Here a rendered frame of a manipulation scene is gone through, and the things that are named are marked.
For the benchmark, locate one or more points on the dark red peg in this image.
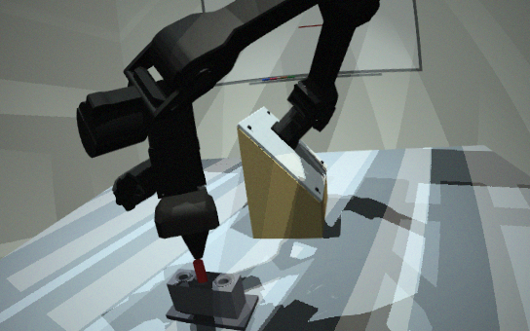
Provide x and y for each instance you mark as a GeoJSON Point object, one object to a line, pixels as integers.
{"type": "Point", "coordinates": [200, 270]}

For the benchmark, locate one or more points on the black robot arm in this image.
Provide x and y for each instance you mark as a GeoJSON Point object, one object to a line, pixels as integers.
{"type": "Point", "coordinates": [192, 55]}

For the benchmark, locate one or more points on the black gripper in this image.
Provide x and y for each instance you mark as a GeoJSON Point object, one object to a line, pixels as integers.
{"type": "Point", "coordinates": [190, 210]}

